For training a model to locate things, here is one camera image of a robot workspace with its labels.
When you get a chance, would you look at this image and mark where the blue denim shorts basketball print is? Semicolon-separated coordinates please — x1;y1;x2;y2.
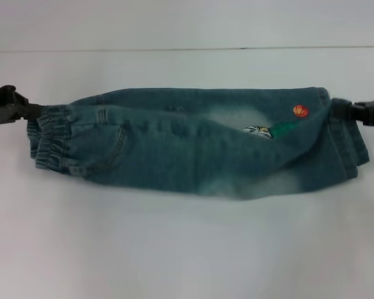
26;86;370;201

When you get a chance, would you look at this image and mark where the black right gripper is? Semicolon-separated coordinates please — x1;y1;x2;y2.
331;98;374;126

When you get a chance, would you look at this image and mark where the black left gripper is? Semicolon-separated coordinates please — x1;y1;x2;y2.
0;84;46;130

